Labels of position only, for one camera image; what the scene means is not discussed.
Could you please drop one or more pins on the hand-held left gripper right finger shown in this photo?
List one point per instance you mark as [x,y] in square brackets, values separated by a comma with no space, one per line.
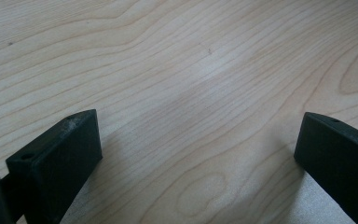
[338,155]

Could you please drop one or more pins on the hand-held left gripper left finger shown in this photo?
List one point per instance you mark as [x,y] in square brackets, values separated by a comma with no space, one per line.
[59,161]

